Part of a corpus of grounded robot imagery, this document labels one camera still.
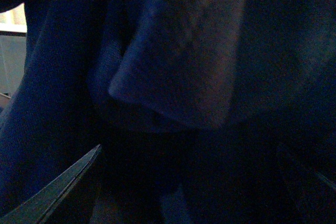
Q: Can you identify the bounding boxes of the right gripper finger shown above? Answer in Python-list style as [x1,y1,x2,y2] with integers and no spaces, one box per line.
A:
[1,145,102,224]

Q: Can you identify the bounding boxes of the dark navy garment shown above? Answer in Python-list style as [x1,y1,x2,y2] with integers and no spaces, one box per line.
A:
[1,0,335,223]

